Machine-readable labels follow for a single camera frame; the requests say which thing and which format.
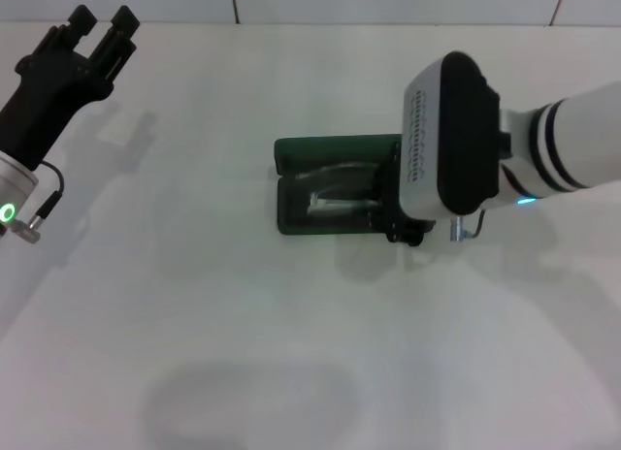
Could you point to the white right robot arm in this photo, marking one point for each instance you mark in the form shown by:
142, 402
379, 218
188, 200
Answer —
572, 139

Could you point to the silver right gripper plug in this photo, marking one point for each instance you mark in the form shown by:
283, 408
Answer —
458, 232

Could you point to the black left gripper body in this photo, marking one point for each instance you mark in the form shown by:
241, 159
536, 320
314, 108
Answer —
43, 101

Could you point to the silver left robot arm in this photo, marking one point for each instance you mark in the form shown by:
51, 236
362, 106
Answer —
14, 188

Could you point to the clear white glasses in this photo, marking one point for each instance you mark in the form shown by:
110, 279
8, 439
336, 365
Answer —
335, 205

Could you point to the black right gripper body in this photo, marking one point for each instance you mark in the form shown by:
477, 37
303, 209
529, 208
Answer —
388, 193

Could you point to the green glasses case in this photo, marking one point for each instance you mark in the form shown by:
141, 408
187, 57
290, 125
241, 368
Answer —
291, 151

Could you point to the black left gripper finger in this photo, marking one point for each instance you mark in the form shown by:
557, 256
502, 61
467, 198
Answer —
121, 28
80, 21

